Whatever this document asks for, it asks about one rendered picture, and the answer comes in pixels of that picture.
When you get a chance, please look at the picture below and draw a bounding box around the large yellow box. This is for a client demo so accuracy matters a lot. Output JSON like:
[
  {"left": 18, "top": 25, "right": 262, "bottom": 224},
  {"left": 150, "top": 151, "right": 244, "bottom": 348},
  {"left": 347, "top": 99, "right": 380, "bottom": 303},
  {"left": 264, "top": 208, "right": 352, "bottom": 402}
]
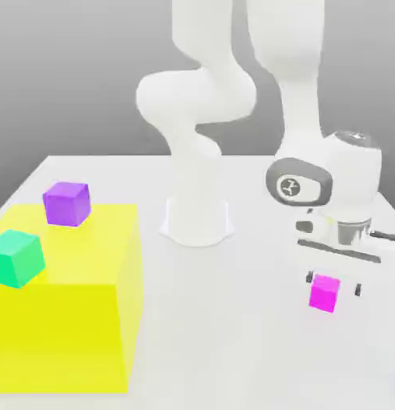
[{"left": 0, "top": 203, "right": 144, "bottom": 395}]

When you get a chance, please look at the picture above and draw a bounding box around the small green cube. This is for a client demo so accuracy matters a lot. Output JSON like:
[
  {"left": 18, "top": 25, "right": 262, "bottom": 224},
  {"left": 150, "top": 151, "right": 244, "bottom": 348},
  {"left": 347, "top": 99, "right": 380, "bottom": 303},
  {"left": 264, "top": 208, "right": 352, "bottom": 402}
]
[{"left": 0, "top": 228, "right": 46, "bottom": 290}]

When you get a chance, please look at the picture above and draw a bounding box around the small purple cube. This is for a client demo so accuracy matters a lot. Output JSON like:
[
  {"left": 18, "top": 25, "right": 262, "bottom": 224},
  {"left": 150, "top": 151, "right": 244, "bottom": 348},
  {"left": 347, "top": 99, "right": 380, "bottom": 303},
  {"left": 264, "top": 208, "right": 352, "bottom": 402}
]
[{"left": 42, "top": 181, "right": 92, "bottom": 228}]

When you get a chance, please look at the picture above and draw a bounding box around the small magenta cube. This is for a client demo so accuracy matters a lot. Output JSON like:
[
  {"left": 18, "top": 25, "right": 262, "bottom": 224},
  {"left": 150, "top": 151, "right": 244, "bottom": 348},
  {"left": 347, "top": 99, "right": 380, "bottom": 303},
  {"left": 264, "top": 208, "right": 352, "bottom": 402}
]
[{"left": 308, "top": 274, "right": 341, "bottom": 314}]

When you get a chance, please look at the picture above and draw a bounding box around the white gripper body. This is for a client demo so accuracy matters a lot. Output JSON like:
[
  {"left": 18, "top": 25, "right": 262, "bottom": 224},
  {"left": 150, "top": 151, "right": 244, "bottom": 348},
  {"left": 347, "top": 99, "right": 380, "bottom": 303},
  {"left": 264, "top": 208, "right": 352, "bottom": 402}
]
[{"left": 296, "top": 237, "right": 395, "bottom": 287}]

